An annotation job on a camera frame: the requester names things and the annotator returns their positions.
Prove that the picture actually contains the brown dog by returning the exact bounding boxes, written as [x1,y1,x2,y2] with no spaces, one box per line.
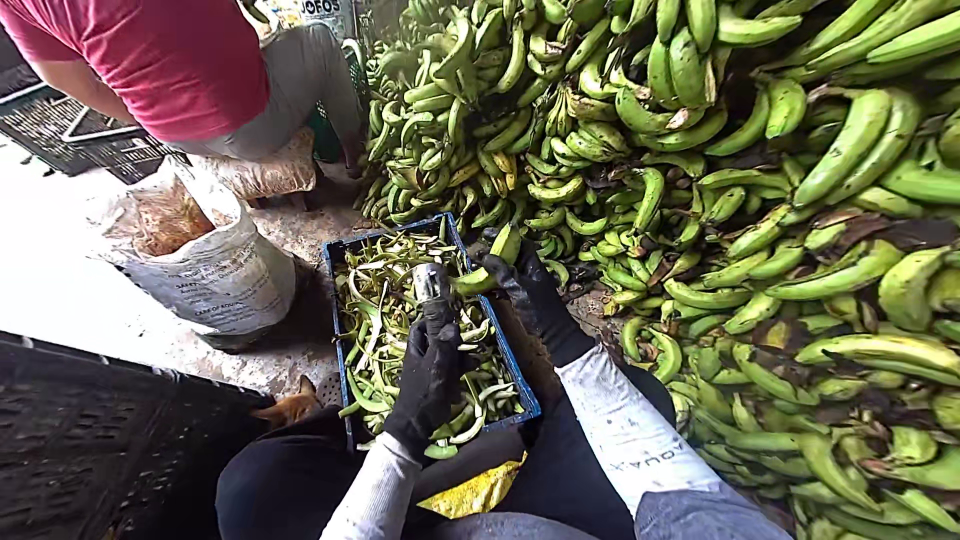
[250,374,324,430]

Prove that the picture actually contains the green plantain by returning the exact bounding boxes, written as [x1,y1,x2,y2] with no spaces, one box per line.
[451,222,522,297]

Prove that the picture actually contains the heap of green plantains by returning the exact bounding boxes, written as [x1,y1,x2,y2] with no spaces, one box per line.
[356,0,960,540]

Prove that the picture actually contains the silver peeler with black handle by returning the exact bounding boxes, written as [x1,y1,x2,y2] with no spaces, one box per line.
[412,261,454,335]

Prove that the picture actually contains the person's left hand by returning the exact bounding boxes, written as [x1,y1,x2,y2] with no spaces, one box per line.
[383,298,465,460]

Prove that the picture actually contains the yellow plastic bag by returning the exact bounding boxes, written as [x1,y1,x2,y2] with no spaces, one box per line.
[416,451,529,520]

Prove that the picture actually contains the person's right hand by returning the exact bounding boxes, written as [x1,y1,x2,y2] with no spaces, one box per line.
[482,240,597,369]

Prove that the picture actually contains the printed sack with dark letters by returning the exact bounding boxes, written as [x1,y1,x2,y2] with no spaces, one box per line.
[262,0,361,42]

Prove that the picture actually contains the pile of plantain peels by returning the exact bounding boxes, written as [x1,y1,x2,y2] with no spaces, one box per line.
[333,227,526,461]

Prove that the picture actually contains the clear bag with brown contents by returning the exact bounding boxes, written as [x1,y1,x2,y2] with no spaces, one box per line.
[101,163,235,258]

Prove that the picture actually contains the person's legs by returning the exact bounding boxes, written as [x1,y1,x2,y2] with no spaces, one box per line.
[215,361,678,540]

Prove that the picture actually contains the white woven sack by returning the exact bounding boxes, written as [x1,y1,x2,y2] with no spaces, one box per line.
[93,153,298,351]

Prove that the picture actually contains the green plastic crate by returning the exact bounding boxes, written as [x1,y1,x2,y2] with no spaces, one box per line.
[306,37,371,165]

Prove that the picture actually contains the large black plastic crate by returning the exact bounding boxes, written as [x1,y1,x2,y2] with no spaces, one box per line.
[0,330,276,540]

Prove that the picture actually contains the pinkish sack cushion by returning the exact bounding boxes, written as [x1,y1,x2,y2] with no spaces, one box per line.
[186,126,318,201]

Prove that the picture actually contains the blue plastic crate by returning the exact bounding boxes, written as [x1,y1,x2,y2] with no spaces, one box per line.
[323,212,543,453]

